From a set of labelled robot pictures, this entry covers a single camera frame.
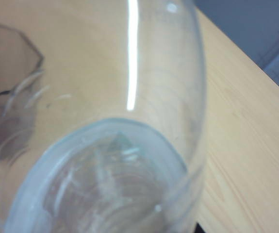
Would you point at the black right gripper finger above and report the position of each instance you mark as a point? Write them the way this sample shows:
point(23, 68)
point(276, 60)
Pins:
point(201, 229)

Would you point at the clear mineral water bottle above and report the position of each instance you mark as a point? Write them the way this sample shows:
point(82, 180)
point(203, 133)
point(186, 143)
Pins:
point(132, 72)

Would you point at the clear glass mug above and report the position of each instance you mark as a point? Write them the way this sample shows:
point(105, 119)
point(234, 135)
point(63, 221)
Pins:
point(10, 55)

